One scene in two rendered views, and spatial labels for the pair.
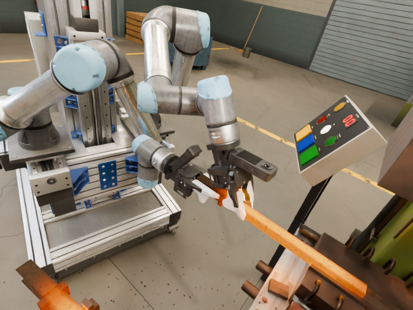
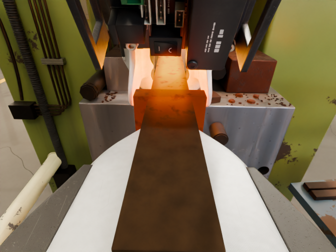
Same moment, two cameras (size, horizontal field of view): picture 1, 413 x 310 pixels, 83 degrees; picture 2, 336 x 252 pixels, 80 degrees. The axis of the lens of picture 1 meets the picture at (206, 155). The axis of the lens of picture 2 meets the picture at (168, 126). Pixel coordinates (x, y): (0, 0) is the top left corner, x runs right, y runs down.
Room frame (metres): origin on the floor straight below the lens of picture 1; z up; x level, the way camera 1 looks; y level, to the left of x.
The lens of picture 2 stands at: (0.55, 0.03, 1.07)
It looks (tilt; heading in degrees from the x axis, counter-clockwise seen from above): 32 degrees down; 238
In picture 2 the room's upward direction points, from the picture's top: 1 degrees clockwise
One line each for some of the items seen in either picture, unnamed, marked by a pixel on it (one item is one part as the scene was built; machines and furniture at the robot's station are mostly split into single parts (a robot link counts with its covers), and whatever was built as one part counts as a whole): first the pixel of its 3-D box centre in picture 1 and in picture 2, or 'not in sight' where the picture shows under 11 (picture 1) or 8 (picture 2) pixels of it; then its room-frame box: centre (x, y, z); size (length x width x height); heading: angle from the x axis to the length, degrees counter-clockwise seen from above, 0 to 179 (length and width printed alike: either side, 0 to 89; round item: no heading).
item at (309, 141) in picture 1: (306, 144); not in sight; (0.90, -0.41, 1.01); 0.07 x 0.05 x 0.07; 173
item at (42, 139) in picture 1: (37, 130); not in sight; (0.80, 0.72, 0.87); 0.15 x 0.15 x 0.10
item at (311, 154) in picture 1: (309, 156); not in sight; (0.80, -0.39, 1.01); 0.07 x 0.05 x 0.07; 173
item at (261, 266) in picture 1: (263, 268); not in sight; (0.38, -0.22, 0.87); 0.04 x 0.03 x 0.03; 58
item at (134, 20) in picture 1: (150, 30); not in sight; (7.43, 2.30, 0.35); 1.26 x 0.88 x 0.70; 57
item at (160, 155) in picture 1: (164, 160); not in sight; (0.61, 0.13, 0.99); 0.08 x 0.05 x 0.08; 148
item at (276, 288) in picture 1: (278, 288); (207, 95); (0.30, -0.23, 0.92); 0.04 x 0.03 x 0.01; 75
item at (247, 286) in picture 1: (250, 289); (218, 134); (0.32, -0.18, 0.87); 0.04 x 0.03 x 0.03; 58
